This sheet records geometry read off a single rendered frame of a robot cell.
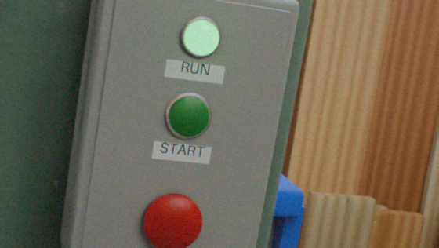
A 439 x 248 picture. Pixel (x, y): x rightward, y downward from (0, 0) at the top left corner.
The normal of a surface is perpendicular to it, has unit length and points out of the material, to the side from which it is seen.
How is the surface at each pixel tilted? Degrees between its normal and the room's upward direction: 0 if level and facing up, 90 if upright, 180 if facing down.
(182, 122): 92
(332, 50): 87
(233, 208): 90
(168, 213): 83
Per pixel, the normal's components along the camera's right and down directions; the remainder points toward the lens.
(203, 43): 0.23, 0.30
